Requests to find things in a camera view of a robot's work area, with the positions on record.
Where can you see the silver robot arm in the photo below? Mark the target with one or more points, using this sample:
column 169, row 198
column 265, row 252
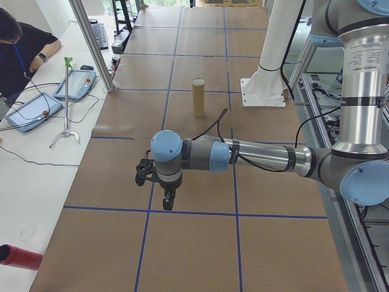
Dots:
column 261, row 155

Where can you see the brown cardboard tube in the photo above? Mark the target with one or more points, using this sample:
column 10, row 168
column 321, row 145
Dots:
column 198, row 100

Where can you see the blue teach pendant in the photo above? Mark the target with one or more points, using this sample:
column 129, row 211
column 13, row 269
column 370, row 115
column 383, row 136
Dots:
column 30, row 111
column 80, row 83

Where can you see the black computer mouse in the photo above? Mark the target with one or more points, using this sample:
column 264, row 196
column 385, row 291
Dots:
column 87, row 67

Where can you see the black computer box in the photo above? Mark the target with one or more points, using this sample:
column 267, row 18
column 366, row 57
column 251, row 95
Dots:
column 120, row 42

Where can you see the red cylinder tube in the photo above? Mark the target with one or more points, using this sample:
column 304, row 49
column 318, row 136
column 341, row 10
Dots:
column 21, row 258

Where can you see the black keyboard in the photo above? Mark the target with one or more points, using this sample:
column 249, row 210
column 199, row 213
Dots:
column 99, row 36

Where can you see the small black desk device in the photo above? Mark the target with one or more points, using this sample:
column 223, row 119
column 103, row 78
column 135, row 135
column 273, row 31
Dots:
column 93, row 21

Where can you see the black wristwatch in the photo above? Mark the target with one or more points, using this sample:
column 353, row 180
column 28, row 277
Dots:
column 42, row 56

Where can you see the person in black shirt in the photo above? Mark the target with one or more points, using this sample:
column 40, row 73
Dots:
column 27, row 48

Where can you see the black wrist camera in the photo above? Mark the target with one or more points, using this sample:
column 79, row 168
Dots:
column 144, row 171

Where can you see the metal bar frame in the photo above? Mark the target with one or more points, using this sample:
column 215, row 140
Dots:
column 313, row 106

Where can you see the aluminium profile post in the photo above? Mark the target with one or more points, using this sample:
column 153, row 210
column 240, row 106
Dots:
column 91, row 42

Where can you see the white post with base plate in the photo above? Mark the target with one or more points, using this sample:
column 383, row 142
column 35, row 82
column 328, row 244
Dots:
column 270, row 45

